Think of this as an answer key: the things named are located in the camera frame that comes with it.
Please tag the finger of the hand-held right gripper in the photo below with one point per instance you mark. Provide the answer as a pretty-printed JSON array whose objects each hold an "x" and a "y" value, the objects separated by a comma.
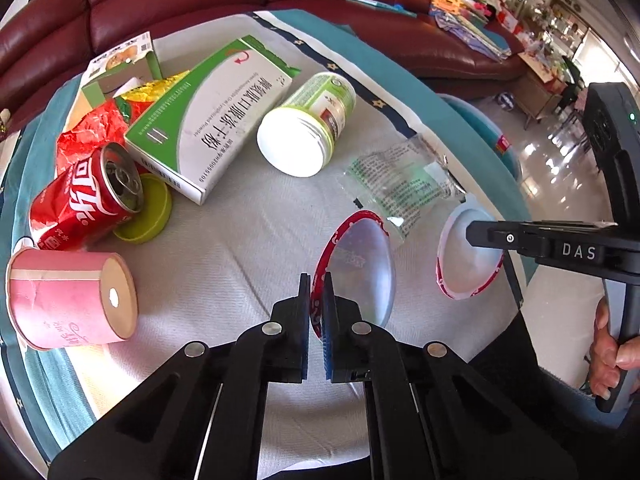
[{"x": 505, "y": 238}]

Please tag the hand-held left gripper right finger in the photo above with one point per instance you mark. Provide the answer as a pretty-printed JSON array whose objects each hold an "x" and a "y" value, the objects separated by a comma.
[{"x": 328, "y": 332}]

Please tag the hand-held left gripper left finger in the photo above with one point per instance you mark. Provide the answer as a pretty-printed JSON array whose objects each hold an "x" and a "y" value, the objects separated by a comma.
[{"x": 303, "y": 332}]

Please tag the red-rimmed clear plastic lid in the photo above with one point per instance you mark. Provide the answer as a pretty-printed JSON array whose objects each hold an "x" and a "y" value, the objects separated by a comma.
[
  {"x": 362, "y": 265},
  {"x": 465, "y": 270}
]

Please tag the clear plastic wrapper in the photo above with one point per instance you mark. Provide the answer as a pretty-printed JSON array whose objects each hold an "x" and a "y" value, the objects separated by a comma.
[{"x": 395, "y": 185}]

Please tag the white bottle with green label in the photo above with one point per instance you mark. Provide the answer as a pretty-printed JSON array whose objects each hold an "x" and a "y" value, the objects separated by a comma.
[{"x": 295, "y": 140}]

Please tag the green and white medicine box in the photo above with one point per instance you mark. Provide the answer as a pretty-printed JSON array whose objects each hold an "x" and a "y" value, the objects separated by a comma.
[{"x": 200, "y": 120}]

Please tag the red soda can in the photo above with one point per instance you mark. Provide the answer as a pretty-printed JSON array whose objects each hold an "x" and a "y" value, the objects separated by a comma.
[{"x": 75, "y": 205}]

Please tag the person's right hand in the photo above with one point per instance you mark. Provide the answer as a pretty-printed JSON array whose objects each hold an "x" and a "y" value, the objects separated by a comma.
[{"x": 607, "y": 365}]

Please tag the dark chair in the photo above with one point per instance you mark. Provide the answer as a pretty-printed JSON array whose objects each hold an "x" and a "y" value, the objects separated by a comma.
[{"x": 570, "y": 89}]

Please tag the wooden cabinet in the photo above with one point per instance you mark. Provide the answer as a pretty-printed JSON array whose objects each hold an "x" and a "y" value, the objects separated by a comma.
[{"x": 537, "y": 85}]

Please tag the teal and white tablecloth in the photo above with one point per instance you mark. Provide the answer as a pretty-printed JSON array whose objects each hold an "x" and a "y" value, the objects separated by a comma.
[{"x": 225, "y": 245}]

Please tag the person's clothed leg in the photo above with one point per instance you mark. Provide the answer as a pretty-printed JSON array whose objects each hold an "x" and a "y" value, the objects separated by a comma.
[{"x": 525, "y": 355}]

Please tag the blue and white ball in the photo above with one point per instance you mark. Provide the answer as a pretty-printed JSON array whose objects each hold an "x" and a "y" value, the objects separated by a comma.
[{"x": 506, "y": 101}]

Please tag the glass display shelves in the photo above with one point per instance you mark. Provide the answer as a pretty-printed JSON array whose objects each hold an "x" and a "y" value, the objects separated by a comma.
[{"x": 565, "y": 10}]

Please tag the yellow-green plastic lid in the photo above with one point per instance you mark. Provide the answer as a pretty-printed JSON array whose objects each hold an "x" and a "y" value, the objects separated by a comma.
[{"x": 152, "y": 212}]

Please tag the teal book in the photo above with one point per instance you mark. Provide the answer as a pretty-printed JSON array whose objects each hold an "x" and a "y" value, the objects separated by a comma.
[{"x": 380, "y": 5}]

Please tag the red and yellow snack wrapper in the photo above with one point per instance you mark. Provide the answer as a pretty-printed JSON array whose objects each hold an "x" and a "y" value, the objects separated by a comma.
[{"x": 95, "y": 125}]

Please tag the small green open carton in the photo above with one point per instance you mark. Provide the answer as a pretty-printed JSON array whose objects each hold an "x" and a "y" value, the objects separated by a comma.
[{"x": 115, "y": 67}]

